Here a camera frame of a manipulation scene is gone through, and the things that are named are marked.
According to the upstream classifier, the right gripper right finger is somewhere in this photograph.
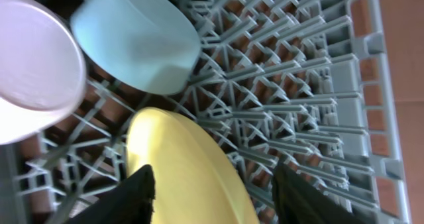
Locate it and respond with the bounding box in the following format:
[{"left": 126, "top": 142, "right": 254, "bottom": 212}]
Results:
[{"left": 272, "top": 162, "right": 363, "bottom": 224}]

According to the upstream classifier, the light blue bowl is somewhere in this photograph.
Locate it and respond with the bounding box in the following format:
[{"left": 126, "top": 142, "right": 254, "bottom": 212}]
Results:
[{"left": 70, "top": 0, "right": 201, "bottom": 95}]

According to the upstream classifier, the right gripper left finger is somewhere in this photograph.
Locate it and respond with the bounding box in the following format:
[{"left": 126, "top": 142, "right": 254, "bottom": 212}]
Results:
[{"left": 66, "top": 164, "right": 155, "bottom": 224}]

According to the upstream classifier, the yellow plastic plate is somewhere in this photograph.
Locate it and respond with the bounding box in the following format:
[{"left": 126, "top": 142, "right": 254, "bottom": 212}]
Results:
[{"left": 126, "top": 107, "right": 259, "bottom": 224}]

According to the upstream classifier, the pink white bowl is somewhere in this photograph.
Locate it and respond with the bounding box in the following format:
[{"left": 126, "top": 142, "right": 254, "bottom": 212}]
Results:
[{"left": 1, "top": 0, "right": 87, "bottom": 144}]

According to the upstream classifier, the grey plastic dishwasher rack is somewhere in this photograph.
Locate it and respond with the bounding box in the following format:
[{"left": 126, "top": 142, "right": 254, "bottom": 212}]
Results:
[{"left": 1, "top": 0, "right": 412, "bottom": 223}]

